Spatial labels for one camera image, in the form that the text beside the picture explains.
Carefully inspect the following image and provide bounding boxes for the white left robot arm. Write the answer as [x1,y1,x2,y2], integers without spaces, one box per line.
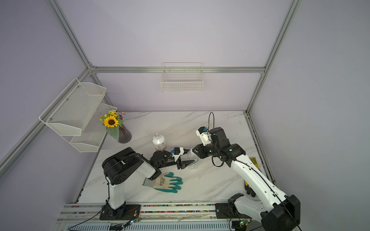
[102,147,196,210]

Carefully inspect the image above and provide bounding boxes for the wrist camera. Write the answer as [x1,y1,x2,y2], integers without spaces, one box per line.
[171,147,185,162]
[196,127,212,146]

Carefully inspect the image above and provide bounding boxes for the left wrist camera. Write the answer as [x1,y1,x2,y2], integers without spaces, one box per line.
[171,147,185,162]

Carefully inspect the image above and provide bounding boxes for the yellow black work glove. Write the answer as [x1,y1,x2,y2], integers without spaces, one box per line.
[244,157,259,198]

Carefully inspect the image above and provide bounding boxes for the white mesh shelf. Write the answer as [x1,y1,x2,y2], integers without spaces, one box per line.
[69,104,117,153]
[39,79,106,136]

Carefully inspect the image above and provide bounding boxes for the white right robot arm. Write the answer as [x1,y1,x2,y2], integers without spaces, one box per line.
[191,127,301,231]

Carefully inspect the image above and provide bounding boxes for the green white work glove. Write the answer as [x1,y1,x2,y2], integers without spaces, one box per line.
[143,172,183,193]

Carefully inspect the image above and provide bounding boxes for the white mesh lower shelf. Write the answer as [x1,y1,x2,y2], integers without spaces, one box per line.
[69,104,117,153]

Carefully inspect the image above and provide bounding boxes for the dark glass flower vase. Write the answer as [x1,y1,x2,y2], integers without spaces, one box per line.
[118,123,132,143]

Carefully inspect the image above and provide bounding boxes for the white mesh upper shelf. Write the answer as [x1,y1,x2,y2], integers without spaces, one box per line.
[39,79,106,136]

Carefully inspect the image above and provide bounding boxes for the white wire wall basket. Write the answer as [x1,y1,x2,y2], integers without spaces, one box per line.
[161,62,204,92]

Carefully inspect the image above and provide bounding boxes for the white label tea bottle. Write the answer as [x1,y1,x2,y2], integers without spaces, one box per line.
[152,133,167,151]

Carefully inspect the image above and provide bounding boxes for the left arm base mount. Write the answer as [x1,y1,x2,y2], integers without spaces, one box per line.
[99,202,141,220]

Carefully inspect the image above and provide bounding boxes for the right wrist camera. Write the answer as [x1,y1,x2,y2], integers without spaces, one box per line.
[196,127,212,146]

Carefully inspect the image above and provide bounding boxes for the artificial sunflower bouquet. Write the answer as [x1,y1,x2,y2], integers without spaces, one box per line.
[99,110,123,141]

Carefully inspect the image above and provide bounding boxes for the clear small water bottle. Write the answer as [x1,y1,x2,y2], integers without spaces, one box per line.
[188,150,199,169]

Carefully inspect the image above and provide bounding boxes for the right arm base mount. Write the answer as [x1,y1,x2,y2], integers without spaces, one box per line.
[215,203,249,219]

